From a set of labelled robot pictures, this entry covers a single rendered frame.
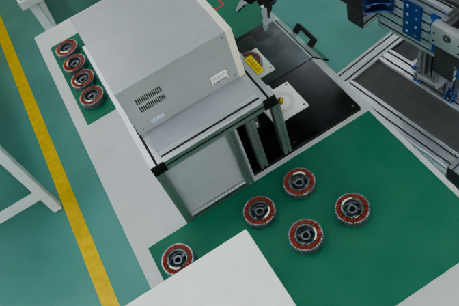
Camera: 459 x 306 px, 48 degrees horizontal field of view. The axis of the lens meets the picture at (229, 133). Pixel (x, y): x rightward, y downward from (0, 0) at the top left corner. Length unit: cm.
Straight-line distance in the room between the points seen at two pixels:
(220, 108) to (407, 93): 134
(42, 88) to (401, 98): 236
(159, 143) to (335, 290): 70
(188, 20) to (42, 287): 179
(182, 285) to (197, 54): 66
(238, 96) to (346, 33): 179
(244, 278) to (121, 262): 162
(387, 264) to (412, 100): 120
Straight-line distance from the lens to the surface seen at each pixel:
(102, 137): 223
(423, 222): 176
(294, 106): 199
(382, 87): 276
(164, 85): 156
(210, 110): 162
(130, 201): 199
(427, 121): 264
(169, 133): 162
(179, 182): 169
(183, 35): 158
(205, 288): 125
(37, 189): 293
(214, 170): 173
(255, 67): 176
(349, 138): 192
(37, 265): 303
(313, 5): 356
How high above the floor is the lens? 233
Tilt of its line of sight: 52 degrees down
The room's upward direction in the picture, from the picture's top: 22 degrees counter-clockwise
